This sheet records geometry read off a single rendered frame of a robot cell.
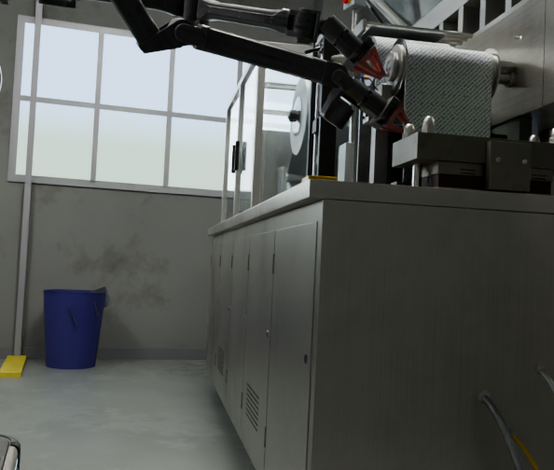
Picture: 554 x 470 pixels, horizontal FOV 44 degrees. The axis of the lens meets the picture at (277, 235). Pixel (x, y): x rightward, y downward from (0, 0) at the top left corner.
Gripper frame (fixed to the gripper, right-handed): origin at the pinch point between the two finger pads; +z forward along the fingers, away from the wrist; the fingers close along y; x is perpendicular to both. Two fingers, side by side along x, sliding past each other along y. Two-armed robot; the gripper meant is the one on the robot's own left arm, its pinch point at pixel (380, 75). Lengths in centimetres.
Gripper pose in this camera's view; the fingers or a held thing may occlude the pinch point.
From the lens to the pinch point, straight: 185.4
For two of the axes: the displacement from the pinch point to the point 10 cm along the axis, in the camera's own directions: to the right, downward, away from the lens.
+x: 6.4, -7.4, 1.9
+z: 7.4, 6.7, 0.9
